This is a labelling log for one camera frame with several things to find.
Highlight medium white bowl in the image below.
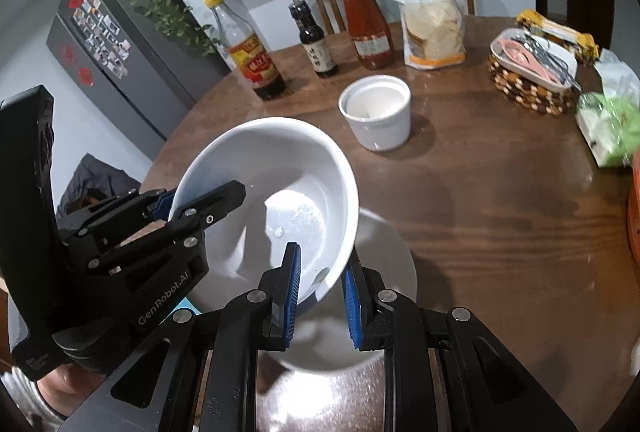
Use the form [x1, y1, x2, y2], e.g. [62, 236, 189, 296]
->
[169, 117, 361, 307]

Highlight dark jacket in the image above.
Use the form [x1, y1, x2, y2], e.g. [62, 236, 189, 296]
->
[56, 153, 143, 217]

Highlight grey refrigerator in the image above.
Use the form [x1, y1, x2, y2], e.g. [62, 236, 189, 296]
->
[46, 0, 231, 143]

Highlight pink spoon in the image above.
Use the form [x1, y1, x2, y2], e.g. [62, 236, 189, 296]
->
[502, 39, 556, 75]

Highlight red sauce glass bottle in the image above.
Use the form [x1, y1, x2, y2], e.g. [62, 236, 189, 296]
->
[334, 0, 395, 70]

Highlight group of fridge photo magnets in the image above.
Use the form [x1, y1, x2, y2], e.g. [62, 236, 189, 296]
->
[72, 0, 132, 75]

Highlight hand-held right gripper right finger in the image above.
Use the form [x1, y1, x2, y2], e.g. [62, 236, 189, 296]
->
[341, 254, 581, 432]

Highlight flour bag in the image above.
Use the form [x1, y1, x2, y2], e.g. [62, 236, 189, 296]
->
[381, 0, 475, 70]

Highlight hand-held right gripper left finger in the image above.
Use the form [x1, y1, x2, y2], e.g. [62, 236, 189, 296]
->
[65, 242, 303, 432]

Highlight small white ramekin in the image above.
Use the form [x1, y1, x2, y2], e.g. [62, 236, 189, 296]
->
[338, 78, 412, 151]

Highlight metal tongs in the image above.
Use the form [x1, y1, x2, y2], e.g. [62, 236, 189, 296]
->
[520, 32, 582, 88]

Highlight yellow cap vinegar bottle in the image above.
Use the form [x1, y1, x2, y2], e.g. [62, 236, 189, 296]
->
[203, 0, 287, 101]

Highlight large white bowl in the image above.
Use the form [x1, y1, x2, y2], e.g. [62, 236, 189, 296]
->
[182, 208, 419, 375]

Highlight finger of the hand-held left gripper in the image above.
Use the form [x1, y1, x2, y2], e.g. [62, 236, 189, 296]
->
[62, 188, 176, 240]
[87, 181, 247, 275]

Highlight yellow snack packet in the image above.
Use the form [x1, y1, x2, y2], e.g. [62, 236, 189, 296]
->
[516, 9, 601, 65]

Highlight white rectangular dish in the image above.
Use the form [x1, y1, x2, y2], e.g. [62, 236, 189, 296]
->
[490, 28, 580, 90]

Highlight clear plastic wrapper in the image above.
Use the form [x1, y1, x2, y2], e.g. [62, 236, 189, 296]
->
[592, 48, 640, 97]

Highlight small dark soy sauce bottle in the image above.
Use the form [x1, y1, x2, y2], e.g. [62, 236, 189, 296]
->
[288, 0, 339, 78]

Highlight wooden bead trivet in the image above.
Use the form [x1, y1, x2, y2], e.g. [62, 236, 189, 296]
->
[487, 46, 581, 117]

